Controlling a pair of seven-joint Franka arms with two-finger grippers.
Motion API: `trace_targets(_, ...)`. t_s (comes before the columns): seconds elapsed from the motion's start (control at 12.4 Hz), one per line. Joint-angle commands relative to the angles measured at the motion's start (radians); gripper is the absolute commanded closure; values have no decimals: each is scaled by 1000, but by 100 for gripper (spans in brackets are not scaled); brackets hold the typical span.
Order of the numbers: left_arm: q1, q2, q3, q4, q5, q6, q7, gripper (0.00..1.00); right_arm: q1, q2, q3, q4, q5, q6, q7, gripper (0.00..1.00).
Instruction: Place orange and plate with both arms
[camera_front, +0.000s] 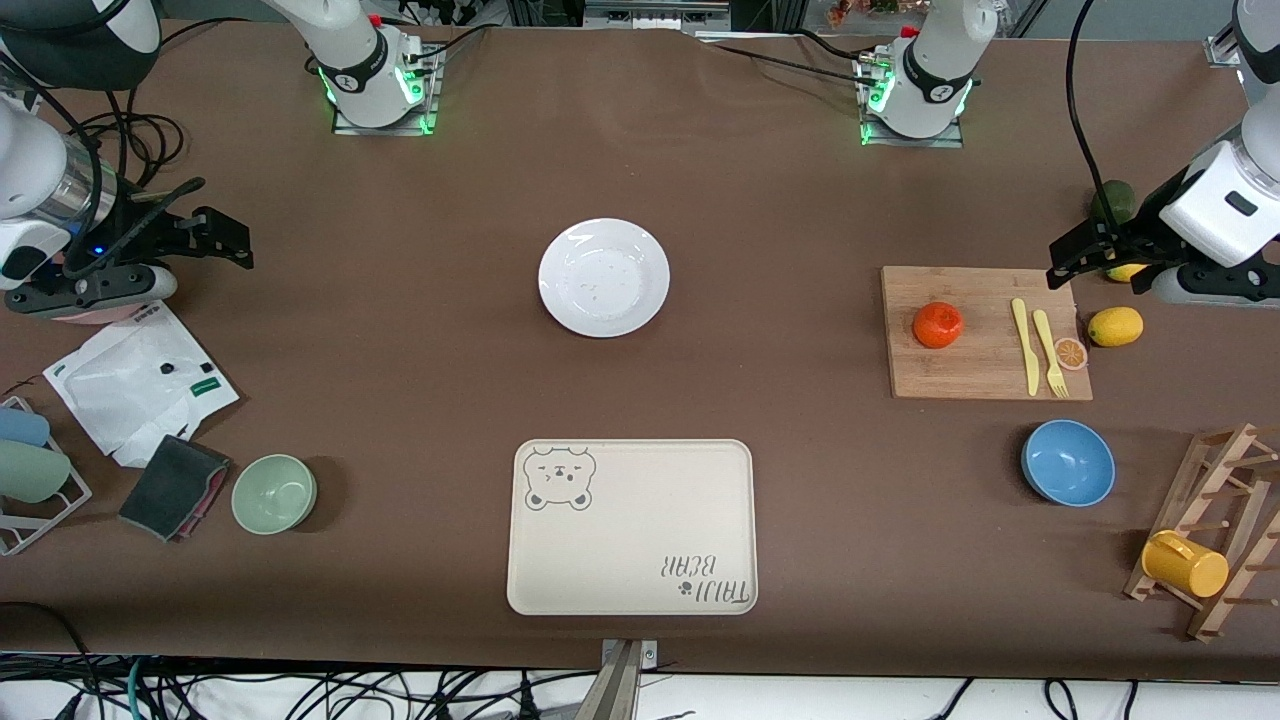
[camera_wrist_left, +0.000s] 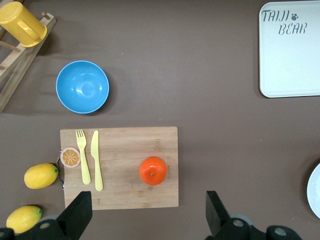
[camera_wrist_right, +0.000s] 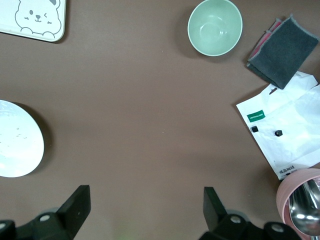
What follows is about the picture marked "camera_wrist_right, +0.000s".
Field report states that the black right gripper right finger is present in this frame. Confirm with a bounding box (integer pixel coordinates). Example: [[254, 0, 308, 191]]
[[199, 186, 305, 240]]

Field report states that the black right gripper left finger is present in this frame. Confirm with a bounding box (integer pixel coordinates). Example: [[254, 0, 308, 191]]
[[0, 184, 91, 240]]

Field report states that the white round plate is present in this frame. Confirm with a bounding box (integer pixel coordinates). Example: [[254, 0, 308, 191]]
[[0, 99, 45, 178]]

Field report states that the metal spoon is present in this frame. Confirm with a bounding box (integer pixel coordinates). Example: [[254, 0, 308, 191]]
[[288, 179, 320, 237]]

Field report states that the white plastic bag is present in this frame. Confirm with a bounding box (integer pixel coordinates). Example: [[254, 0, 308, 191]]
[[236, 71, 320, 181]]

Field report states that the dark grey folded cloth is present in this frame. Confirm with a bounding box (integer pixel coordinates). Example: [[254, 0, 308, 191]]
[[246, 14, 320, 90]]

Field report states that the pale green bowl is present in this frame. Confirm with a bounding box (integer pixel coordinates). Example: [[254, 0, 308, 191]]
[[187, 0, 243, 57]]

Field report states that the cream bear print tray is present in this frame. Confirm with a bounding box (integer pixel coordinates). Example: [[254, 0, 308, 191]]
[[0, 0, 67, 43]]

